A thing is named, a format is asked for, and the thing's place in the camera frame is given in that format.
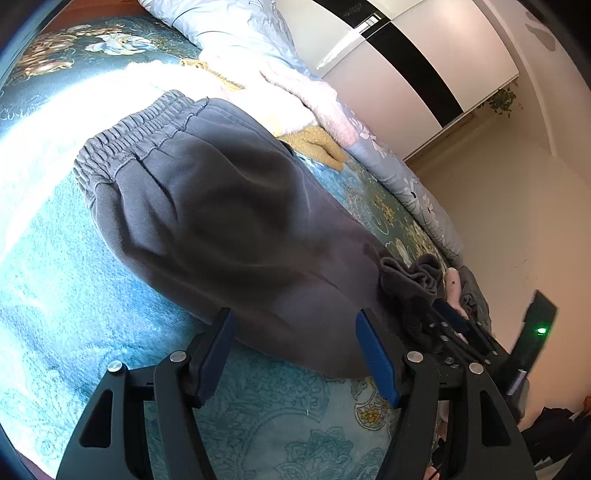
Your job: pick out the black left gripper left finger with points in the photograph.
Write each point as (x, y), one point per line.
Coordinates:
(110, 440)

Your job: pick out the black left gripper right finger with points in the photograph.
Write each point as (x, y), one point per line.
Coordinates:
(454, 423)

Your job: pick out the dark grey sweatpants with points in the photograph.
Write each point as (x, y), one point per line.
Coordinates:
(203, 204)

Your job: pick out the grey folded garment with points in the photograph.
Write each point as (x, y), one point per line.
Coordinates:
(472, 300)

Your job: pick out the pink folded blanket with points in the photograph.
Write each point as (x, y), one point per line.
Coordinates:
(454, 290)

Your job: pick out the teal floral bed blanket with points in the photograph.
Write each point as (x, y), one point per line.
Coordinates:
(68, 307)

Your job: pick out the green hanging plant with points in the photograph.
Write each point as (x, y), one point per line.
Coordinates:
(504, 102)

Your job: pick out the beige fluffy sweater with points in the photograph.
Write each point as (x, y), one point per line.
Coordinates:
(279, 111)

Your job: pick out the white black sliding wardrobe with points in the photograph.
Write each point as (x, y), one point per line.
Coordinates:
(409, 69)

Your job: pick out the light blue floral duvet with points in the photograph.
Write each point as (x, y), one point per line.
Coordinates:
(249, 42)

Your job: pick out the wooden bed frame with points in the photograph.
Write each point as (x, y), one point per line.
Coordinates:
(83, 11)

